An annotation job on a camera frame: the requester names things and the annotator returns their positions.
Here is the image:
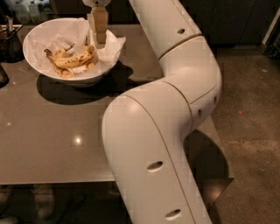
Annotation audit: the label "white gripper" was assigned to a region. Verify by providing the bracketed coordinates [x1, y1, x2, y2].
[82, 0, 111, 44]

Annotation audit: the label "spotted yellow banana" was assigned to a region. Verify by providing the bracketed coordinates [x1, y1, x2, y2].
[54, 45, 96, 69]

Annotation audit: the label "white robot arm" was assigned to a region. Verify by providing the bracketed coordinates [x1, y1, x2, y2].
[101, 0, 221, 224]

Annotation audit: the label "lower yellow banana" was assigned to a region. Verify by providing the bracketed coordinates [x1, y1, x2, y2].
[44, 45, 95, 79]

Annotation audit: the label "white ceramic bowl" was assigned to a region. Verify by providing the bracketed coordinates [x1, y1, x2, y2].
[23, 18, 126, 87]

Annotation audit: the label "white paper liner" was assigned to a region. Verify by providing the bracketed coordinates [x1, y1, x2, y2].
[23, 18, 125, 84]

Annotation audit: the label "plastic bottles in background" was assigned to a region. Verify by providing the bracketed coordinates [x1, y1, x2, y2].
[11, 0, 49, 25]

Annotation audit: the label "black mesh utensil holder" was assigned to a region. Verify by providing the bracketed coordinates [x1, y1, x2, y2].
[0, 16, 25, 63]

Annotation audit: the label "dark object at left edge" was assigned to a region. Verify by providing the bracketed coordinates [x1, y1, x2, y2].
[0, 65, 10, 88]

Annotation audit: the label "dark cabinet row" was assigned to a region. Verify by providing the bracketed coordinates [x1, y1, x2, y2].
[50, 0, 280, 45]

